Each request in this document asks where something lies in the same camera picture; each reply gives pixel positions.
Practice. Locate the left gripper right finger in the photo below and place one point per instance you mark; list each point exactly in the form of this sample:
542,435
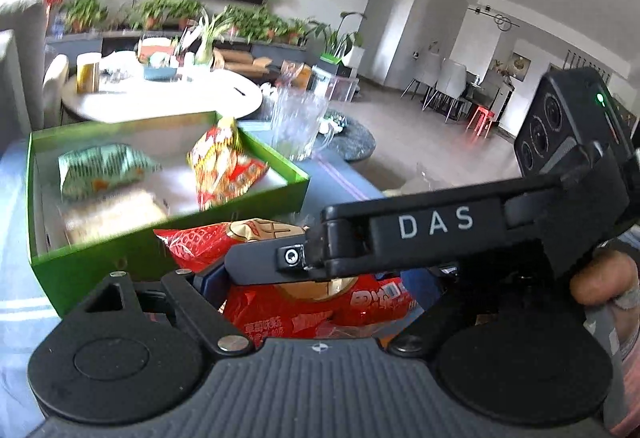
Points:
449,304

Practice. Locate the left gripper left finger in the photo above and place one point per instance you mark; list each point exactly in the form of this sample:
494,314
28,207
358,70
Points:
196,316

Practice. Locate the red cracker bag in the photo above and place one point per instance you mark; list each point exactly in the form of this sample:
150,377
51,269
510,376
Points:
352,307

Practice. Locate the green snack bag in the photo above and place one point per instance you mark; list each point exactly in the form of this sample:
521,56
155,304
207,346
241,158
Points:
87,172

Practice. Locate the person's right hand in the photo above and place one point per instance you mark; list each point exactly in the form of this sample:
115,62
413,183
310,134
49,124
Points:
611,275

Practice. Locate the red stool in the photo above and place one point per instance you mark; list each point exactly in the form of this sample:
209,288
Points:
481,121

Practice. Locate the green cardboard box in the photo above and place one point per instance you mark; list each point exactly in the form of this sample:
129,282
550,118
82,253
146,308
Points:
74,244

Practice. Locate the white dining chair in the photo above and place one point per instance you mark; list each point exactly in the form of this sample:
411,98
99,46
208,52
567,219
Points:
451,84

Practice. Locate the blue striped tablecloth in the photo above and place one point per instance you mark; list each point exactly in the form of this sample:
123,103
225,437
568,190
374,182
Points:
27,316

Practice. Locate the glass pitcher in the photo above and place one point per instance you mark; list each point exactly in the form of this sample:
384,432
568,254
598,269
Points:
295,124

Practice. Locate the white round table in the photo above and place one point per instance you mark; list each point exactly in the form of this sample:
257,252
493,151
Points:
125,95

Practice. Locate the dark round side table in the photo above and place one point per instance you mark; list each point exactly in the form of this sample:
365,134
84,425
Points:
352,141

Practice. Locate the light blue tray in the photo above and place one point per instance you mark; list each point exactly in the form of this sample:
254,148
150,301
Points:
162,73

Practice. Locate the open cardboard box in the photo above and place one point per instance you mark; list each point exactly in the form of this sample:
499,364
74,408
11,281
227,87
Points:
242,62

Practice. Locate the spider plant in vase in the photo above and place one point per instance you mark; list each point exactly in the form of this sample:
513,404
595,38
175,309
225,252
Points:
207,30

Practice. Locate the clear storage bin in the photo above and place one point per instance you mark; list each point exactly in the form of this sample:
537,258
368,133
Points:
332,87

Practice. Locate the low tv cabinet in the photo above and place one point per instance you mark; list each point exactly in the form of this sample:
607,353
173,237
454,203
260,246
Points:
108,42

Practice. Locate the tall potted plant white pot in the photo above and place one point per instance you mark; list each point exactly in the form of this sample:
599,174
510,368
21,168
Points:
337,43

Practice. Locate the grey sofa armchair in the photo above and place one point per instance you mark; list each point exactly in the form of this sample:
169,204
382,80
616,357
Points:
32,73

